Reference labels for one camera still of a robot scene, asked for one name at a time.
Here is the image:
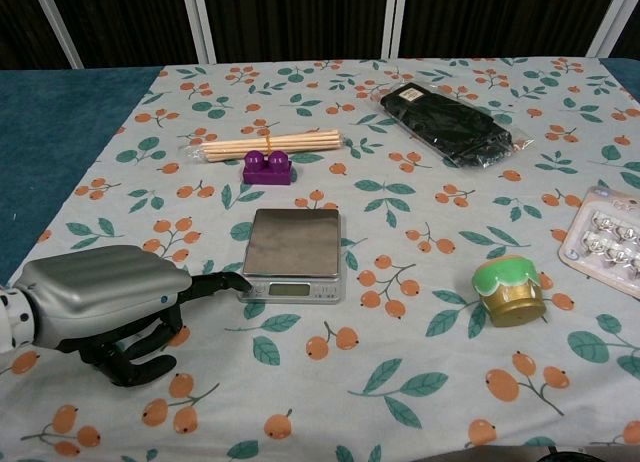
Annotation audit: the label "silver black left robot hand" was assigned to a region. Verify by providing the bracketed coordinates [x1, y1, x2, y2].
[14, 245, 253, 388]

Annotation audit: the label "digital kitchen scale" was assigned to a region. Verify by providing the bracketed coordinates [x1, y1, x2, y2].
[237, 208, 347, 305]

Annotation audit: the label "purple two-stud toy block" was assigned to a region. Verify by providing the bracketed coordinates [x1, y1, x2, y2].
[242, 149, 295, 186]

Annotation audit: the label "wooden stick bundle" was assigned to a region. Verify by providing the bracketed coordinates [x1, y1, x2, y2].
[182, 127, 349, 164]

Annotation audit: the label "floral orange-berry tablecloth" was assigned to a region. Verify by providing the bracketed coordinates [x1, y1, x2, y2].
[0, 56, 640, 462]

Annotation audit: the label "black gloves in clear bag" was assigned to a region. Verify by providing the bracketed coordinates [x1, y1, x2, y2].
[372, 80, 535, 171]

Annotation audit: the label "metal hooks blister pack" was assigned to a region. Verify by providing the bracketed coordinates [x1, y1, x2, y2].
[557, 184, 640, 301]

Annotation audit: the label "white metal frame post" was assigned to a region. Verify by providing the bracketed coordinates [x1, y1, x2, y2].
[588, 0, 640, 58]
[381, 0, 404, 59]
[28, 0, 84, 69]
[185, 0, 217, 65]

